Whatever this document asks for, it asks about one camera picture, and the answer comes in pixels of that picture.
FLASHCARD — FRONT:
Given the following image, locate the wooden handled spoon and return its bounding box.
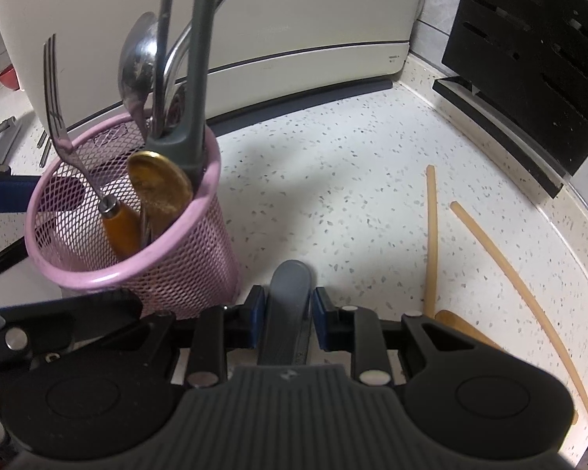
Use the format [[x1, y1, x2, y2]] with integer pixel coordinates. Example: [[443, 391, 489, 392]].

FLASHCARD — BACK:
[[118, 11, 158, 130]]

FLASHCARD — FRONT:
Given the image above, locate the black slotted knife block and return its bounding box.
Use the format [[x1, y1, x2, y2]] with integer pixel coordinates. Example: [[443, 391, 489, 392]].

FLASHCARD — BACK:
[[432, 0, 588, 199]]

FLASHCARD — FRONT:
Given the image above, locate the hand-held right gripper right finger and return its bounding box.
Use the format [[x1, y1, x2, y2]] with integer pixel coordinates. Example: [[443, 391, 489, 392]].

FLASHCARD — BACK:
[[312, 286, 505, 387]]

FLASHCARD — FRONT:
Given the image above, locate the silver spoon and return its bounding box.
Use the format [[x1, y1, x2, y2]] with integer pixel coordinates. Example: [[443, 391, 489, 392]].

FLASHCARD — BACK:
[[162, 0, 227, 108]]

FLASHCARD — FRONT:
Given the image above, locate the gold spoon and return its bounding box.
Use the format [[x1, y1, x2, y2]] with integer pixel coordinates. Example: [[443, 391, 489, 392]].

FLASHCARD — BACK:
[[127, 151, 194, 236]]

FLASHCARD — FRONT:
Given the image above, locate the wooden handled fork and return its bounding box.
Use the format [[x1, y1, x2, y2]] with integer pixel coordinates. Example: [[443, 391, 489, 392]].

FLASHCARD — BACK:
[[42, 33, 143, 259]]

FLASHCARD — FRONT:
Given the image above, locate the pink mesh utensil cup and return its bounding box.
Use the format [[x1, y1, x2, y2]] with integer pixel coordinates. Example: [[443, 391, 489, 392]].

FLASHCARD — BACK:
[[24, 110, 241, 321]]

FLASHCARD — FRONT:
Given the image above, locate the grey handled peeler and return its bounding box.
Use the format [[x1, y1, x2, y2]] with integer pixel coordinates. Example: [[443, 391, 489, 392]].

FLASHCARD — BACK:
[[257, 260, 314, 368]]

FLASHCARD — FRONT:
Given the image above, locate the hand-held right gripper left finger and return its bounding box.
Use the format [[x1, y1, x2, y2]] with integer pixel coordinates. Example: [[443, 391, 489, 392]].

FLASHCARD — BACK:
[[127, 285, 266, 389]]

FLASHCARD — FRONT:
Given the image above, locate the dark green handled tool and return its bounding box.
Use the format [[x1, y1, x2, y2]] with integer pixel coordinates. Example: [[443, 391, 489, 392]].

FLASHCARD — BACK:
[[144, 0, 223, 182]]

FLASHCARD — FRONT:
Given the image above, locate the white knife sterilizer appliance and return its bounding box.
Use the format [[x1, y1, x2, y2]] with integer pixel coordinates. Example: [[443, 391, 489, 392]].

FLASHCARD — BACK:
[[0, 0, 429, 125]]

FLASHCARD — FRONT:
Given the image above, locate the red cup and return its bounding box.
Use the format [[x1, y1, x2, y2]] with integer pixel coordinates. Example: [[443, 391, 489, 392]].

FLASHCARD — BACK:
[[0, 63, 21, 91]]

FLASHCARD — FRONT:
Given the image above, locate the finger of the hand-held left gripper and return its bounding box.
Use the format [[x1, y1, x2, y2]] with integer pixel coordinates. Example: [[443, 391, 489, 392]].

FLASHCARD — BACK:
[[0, 288, 144, 368], [0, 149, 39, 212]]

